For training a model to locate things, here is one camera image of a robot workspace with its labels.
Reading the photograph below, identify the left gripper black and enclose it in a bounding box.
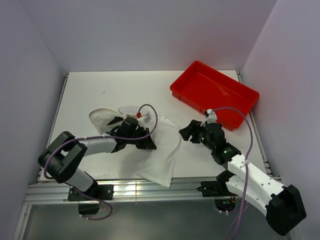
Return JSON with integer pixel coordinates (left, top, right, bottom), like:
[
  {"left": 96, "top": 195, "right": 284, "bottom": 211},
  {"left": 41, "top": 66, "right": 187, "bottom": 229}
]
[{"left": 126, "top": 127, "right": 157, "bottom": 149}]

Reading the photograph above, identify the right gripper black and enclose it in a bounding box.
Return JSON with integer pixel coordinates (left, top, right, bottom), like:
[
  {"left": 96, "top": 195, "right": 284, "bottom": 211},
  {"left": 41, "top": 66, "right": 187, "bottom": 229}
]
[{"left": 178, "top": 119, "right": 215, "bottom": 151}]

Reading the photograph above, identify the white bra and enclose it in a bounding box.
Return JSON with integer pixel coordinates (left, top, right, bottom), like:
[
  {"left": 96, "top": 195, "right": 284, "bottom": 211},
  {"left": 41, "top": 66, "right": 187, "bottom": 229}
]
[{"left": 136, "top": 115, "right": 182, "bottom": 188}]

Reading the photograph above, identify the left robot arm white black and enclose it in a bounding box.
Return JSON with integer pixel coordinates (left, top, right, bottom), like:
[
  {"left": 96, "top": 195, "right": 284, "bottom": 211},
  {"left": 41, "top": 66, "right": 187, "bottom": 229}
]
[{"left": 37, "top": 116, "right": 157, "bottom": 200}]

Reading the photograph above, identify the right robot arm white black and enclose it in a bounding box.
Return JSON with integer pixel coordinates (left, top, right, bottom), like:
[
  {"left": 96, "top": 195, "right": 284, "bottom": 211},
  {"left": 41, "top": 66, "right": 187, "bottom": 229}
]
[{"left": 179, "top": 120, "right": 307, "bottom": 236}]

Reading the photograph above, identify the red plastic tray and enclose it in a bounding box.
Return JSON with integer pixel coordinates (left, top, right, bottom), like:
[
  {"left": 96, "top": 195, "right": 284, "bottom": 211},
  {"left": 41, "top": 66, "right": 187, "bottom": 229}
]
[{"left": 170, "top": 60, "right": 260, "bottom": 116}]

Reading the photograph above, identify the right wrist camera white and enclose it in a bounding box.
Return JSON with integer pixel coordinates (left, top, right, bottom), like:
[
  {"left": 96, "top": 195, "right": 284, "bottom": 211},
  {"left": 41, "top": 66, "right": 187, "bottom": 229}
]
[{"left": 200, "top": 108, "right": 218, "bottom": 127}]

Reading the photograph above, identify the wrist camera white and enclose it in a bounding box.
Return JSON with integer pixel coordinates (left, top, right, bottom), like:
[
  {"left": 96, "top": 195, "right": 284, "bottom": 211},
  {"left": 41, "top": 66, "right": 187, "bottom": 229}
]
[
  {"left": 136, "top": 112, "right": 151, "bottom": 125},
  {"left": 200, "top": 108, "right": 218, "bottom": 127}
]

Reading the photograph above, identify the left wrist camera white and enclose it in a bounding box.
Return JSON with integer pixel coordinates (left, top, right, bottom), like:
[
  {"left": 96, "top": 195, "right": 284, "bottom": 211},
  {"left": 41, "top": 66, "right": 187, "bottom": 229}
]
[{"left": 136, "top": 112, "right": 151, "bottom": 125}]

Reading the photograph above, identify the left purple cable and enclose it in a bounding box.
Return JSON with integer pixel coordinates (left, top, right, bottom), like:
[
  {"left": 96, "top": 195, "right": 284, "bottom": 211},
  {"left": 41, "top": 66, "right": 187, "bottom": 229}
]
[{"left": 43, "top": 103, "right": 159, "bottom": 180}]

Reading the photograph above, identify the aluminium frame rail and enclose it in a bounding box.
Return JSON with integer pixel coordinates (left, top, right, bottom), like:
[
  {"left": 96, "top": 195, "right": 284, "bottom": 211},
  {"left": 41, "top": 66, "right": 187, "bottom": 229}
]
[{"left": 23, "top": 177, "right": 216, "bottom": 205}]

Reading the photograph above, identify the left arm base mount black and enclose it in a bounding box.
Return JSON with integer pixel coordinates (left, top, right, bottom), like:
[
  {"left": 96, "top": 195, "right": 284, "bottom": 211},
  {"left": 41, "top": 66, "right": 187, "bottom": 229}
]
[{"left": 67, "top": 184, "right": 114, "bottom": 217}]

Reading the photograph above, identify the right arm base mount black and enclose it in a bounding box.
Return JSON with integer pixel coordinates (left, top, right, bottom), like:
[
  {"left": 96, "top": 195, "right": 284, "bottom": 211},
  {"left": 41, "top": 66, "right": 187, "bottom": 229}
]
[{"left": 197, "top": 180, "right": 237, "bottom": 213}]

